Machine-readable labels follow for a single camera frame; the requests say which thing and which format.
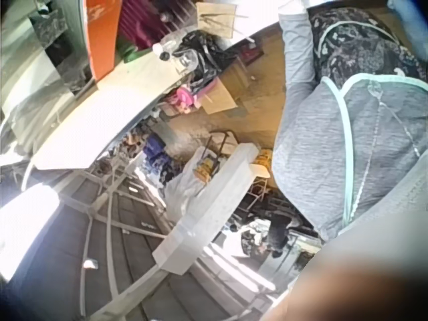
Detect yellow packet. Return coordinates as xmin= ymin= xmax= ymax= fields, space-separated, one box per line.
xmin=251 ymin=148 xmax=272 ymax=169
xmin=196 ymin=156 xmax=219 ymax=182

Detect white plastic bag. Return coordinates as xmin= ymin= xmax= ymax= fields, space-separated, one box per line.
xmin=165 ymin=146 xmax=215 ymax=222

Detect long white bench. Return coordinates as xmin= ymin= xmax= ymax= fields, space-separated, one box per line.
xmin=152 ymin=142 xmax=260 ymax=276

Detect blue container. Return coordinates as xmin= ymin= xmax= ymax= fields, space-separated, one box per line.
xmin=142 ymin=133 xmax=169 ymax=162

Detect brown cardboard sheet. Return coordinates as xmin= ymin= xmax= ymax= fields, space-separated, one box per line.
xmin=199 ymin=79 xmax=239 ymax=115

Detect pink plastic toy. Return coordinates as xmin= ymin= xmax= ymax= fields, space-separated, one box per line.
xmin=169 ymin=85 xmax=199 ymax=114

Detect black patterned cloth bag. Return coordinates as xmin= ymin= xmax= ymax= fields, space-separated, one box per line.
xmin=173 ymin=29 xmax=237 ymax=98

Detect white table top board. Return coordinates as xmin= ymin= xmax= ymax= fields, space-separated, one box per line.
xmin=32 ymin=32 xmax=282 ymax=172

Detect clear plastic bottle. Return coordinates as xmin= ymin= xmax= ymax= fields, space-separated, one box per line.
xmin=152 ymin=39 xmax=199 ymax=73

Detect green cloth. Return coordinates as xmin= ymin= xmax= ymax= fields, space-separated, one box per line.
xmin=116 ymin=35 xmax=148 ymax=64

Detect beige paper with sticks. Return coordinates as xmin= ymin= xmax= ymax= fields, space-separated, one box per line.
xmin=195 ymin=1 xmax=250 ymax=38

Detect maroon cloth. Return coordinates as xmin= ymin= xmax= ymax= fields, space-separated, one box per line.
xmin=118 ymin=0 xmax=175 ymax=51

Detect orange panel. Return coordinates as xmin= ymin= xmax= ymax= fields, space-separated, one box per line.
xmin=84 ymin=0 xmax=122 ymax=82

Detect black marbled box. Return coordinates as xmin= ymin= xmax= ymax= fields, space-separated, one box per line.
xmin=29 ymin=5 xmax=75 ymax=46

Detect person's legs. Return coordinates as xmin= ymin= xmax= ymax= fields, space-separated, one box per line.
xmin=387 ymin=0 xmax=428 ymax=37

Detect white metal frame gate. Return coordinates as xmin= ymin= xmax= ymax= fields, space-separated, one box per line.
xmin=55 ymin=160 xmax=278 ymax=321

